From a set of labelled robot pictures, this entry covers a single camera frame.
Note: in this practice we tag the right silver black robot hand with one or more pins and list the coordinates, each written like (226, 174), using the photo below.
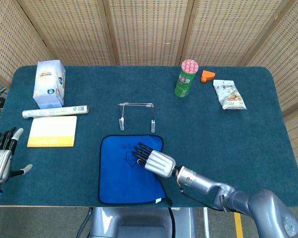
(159, 162)

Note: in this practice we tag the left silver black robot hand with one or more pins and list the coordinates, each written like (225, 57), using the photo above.
(0, 161)

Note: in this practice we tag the blue cloth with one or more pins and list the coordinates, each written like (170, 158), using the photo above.
(119, 183)

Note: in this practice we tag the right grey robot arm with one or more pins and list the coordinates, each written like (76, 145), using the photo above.
(263, 203)

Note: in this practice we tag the teal table mat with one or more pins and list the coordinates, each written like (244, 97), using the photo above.
(213, 148)

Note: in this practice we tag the white yellow paper pad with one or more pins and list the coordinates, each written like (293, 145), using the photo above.
(52, 129)

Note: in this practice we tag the grey robot torso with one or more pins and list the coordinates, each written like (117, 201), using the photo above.
(139, 223)

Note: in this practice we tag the rolled white tube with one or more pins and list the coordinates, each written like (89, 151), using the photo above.
(54, 112)

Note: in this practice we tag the green chips can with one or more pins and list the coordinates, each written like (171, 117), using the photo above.
(185, 81)

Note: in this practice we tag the white blue tissue box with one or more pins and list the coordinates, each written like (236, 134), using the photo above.
(48, 84)

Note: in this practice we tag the white snack bag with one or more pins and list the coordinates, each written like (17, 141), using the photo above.
(229, 95)

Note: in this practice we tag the orange plastic block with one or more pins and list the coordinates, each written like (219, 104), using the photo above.
(208, 75)

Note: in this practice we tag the woven wooden folding screen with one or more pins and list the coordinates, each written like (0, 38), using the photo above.
(149, 29)

